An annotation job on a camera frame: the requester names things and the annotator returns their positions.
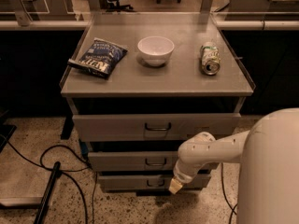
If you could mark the grey bottom drawer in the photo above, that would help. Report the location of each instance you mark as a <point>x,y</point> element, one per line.
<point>115,183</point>

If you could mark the white horizontal rail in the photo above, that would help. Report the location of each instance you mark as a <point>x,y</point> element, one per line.
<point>82,25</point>

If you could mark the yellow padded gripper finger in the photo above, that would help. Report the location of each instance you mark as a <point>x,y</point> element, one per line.
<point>175,185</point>

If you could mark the black pole on floor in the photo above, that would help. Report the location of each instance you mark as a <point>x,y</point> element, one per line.
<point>43,207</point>

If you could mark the blue chip bag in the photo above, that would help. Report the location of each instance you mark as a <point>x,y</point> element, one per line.
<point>100,58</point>

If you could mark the grey drawer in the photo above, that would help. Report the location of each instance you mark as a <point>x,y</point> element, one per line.
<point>133,161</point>
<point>115,183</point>
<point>141,127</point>

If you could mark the white bowl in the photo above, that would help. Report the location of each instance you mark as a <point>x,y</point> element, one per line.
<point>155,50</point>

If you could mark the green soda can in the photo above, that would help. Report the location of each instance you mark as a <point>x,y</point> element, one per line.
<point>210,63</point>

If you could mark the grey drawer cabinet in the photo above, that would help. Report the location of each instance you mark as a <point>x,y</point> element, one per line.
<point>176,87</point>

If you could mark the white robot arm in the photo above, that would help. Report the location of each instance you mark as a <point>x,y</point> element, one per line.
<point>268,155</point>

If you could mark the grey top drawer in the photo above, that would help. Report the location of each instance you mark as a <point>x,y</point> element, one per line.
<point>141,127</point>

